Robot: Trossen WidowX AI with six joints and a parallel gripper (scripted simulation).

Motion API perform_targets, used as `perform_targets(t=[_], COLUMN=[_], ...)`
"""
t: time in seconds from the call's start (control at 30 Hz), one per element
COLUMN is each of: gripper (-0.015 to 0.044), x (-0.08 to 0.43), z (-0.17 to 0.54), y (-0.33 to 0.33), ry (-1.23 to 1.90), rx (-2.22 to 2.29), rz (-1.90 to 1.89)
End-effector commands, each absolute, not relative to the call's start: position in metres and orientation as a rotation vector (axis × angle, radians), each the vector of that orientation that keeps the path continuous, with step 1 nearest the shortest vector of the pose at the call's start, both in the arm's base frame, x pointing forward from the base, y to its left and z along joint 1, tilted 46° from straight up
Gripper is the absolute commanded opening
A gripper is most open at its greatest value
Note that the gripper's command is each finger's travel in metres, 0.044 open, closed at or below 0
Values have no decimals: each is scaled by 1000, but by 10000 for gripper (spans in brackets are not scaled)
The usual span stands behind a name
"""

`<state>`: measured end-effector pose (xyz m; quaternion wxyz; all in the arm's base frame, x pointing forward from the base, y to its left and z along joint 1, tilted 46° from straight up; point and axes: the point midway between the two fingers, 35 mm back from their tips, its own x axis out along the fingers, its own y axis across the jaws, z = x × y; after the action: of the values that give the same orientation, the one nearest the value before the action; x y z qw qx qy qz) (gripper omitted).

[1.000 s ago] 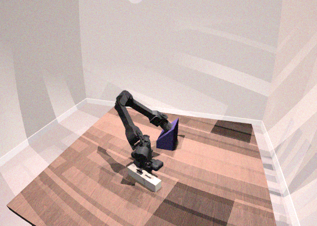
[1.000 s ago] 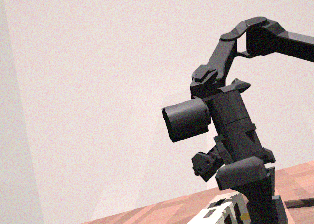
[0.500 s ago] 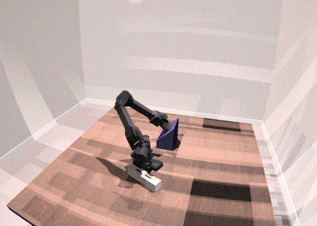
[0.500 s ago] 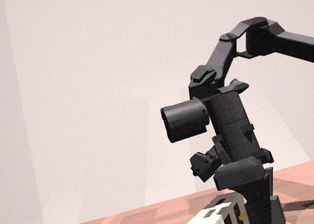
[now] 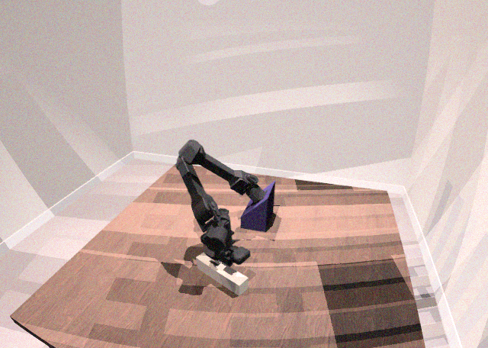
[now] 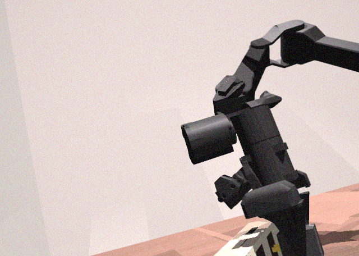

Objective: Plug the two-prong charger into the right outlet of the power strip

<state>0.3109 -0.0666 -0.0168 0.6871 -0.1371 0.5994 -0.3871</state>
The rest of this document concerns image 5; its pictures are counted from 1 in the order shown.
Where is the black two-prong plug charger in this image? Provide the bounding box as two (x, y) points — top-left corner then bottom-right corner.
(219, 257), (229, 266)

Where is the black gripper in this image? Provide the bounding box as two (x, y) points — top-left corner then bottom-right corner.
(200, 231), (251, 265)

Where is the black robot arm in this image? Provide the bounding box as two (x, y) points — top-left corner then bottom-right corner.
(175, 140), (268, 261)

